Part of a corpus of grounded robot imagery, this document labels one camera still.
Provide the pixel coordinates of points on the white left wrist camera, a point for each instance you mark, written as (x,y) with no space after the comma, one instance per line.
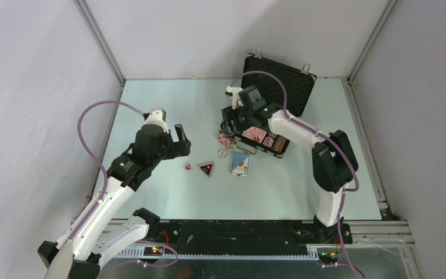
(157,117)

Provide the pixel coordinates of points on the blue playing card deck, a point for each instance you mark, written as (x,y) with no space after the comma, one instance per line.
(240,164)

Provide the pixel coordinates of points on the black red triangular button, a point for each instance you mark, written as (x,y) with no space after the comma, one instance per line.
(207,168)

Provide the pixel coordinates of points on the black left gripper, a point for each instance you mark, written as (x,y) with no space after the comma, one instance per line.
(181,147)

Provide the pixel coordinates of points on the aluminium frame rail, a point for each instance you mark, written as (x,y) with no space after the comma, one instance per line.
(381,234)

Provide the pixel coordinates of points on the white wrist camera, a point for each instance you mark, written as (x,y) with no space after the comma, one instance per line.
(233,92)
(157,117)

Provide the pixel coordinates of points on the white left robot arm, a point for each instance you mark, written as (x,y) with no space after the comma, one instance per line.
(82,252)

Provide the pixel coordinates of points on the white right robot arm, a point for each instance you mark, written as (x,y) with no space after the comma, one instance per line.
(269,127)

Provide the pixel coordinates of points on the red playing card deck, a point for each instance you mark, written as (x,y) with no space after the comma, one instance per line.
(255,134)

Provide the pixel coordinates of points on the orange brown chip stack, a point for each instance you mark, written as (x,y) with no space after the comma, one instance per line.
(279,144)

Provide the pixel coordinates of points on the red chip stack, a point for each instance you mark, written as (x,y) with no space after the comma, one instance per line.
(268,141)
(226,141)

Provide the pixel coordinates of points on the white dealer button chip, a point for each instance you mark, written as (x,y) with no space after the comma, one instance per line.
(222,153)

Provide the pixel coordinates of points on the black poker set case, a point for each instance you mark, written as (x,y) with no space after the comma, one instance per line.
(282,86)

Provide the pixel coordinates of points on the red chip stack in case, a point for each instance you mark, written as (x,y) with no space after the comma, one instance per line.
(268,141)

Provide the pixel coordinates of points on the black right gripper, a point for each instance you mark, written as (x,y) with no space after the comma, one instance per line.
(230,114)

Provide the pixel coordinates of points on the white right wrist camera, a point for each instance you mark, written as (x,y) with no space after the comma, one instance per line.
(233,92)

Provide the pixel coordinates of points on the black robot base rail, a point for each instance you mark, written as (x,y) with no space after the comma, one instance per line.
(241,237)

